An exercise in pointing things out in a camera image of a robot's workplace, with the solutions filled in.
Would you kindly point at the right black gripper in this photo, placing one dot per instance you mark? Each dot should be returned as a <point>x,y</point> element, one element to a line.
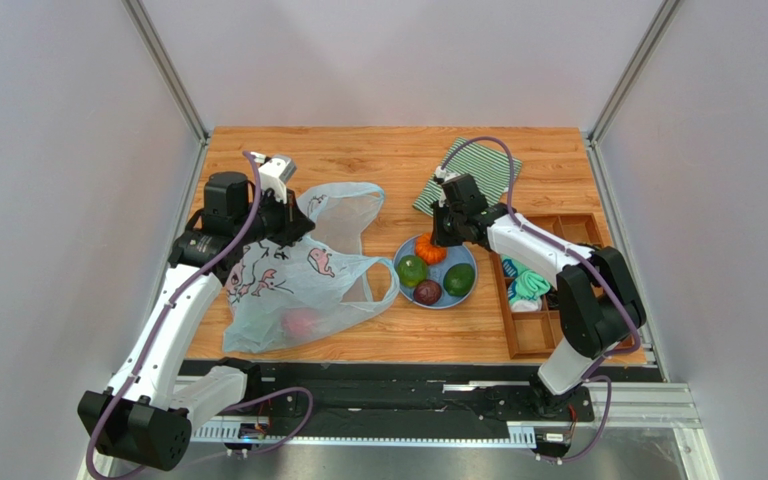
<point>443,226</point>

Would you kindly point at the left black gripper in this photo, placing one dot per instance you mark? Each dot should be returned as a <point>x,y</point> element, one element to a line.
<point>293,223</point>

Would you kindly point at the orange mini pumpkin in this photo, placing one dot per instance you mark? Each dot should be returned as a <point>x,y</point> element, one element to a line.
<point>427,251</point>

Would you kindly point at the dark green round fruit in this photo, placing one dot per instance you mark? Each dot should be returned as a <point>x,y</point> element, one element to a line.
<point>411,270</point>

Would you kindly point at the light blue cartoon plastic bag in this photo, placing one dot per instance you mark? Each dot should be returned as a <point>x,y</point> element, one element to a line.
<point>326,270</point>

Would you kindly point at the red apple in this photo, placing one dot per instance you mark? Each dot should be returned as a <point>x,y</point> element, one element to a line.
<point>300,323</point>

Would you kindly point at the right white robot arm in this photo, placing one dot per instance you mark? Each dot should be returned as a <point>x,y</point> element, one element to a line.
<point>598,301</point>

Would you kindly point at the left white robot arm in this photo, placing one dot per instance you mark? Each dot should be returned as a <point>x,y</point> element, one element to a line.
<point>139,417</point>

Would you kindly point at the green white striped cloth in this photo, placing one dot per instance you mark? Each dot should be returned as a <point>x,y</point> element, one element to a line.
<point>491,168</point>

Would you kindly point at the green avocado fruit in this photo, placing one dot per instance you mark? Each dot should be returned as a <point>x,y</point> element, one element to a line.
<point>459,280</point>

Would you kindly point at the dark purple passion fruit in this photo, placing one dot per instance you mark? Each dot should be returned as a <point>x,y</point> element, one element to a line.
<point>427,292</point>

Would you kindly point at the teal white socks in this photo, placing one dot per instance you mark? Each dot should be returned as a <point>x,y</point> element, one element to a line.
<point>527,288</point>

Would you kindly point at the wooden compartment tray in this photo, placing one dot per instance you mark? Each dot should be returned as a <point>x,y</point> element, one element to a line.
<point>534,334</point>

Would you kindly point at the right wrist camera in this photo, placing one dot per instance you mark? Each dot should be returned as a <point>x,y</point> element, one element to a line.
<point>442,175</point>

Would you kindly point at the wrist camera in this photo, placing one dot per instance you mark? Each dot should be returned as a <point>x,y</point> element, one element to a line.
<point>275,172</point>
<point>442,175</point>

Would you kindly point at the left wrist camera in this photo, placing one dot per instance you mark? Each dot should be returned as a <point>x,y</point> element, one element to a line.
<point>275,172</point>

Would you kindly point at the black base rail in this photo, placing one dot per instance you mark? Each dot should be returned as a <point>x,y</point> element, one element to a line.
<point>402,401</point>

